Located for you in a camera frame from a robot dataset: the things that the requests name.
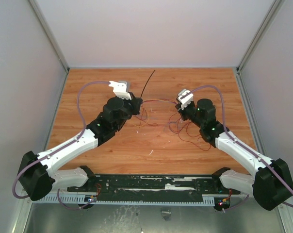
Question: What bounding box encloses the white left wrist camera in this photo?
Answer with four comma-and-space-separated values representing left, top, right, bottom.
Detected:
109, 81, 132, 100

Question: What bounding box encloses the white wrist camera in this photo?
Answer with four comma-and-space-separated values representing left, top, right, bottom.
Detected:
176, 89, 194, 110
109, 81, 132, 100

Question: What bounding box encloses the grey slotted cable duct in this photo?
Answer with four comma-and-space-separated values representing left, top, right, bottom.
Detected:
42, 193, 215, 206

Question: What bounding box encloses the dark purple wire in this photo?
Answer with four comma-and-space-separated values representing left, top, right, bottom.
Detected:
141, 99, 178, 105

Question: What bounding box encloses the long red wire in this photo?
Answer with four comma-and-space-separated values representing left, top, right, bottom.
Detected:
134, 99, 179, 128

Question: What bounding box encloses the black zip tie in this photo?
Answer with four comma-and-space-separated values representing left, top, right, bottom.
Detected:
140, 70, 156, 99

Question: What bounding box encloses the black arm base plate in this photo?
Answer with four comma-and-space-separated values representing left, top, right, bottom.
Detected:
67, 174, 240, 203

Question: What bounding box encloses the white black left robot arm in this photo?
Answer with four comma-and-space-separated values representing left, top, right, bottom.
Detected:
16, 93, 143, 201

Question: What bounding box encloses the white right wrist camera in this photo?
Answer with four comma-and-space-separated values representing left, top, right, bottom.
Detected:
176, 89, 194, 110

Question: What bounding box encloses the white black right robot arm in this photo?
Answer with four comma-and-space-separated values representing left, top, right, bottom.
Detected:
176, 97, 293, 211

